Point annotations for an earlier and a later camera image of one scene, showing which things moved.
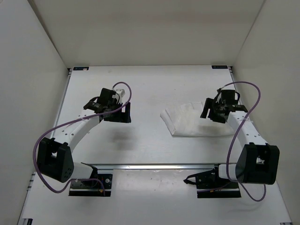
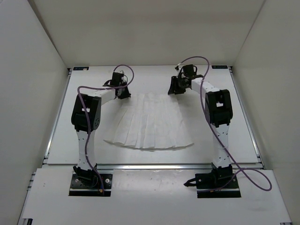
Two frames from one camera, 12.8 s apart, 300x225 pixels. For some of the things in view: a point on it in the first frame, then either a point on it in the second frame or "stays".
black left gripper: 122,116 → 127,94
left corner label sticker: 81,68 stays
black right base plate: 212,186 stays
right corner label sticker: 219,67 stays
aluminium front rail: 189,166 stays
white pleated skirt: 185,120 → 152,122
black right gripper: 209,105 → 174,89
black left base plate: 101,186 stays
